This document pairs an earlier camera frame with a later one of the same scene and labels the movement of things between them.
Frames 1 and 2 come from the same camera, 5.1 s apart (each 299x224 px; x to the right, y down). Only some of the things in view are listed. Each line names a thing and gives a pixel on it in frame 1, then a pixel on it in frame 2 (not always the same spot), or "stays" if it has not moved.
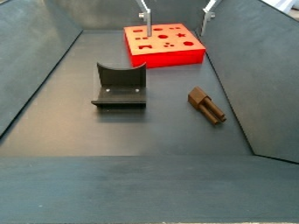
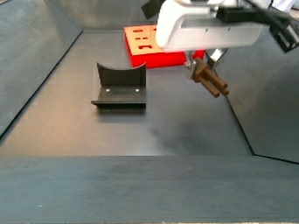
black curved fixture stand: (122, 87) stays
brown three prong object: (203, 102) -> (205, 76)
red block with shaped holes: (163, 45) stays
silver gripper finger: (145, 16) -> (185, 27)
